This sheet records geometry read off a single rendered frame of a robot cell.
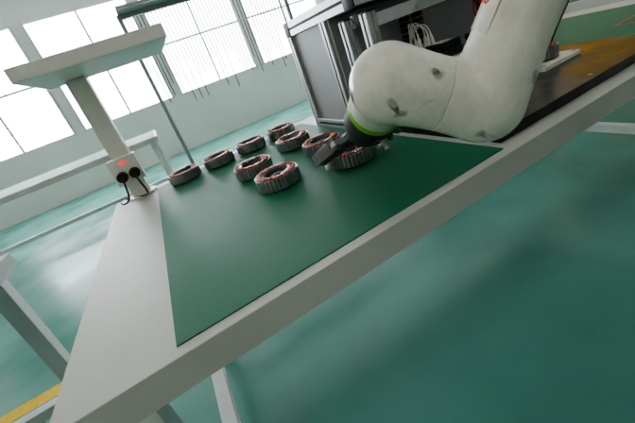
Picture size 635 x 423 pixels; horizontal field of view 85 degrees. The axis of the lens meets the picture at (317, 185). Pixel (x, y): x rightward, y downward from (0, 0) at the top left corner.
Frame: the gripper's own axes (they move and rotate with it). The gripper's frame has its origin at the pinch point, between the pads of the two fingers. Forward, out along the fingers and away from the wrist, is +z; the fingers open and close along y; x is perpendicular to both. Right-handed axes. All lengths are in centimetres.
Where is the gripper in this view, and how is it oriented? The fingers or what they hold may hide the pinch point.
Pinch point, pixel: (351, 153)
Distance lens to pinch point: 82.0
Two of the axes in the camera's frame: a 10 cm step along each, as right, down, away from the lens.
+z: -0.5, 1.8, 9.8
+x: -4.0, -9.0, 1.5
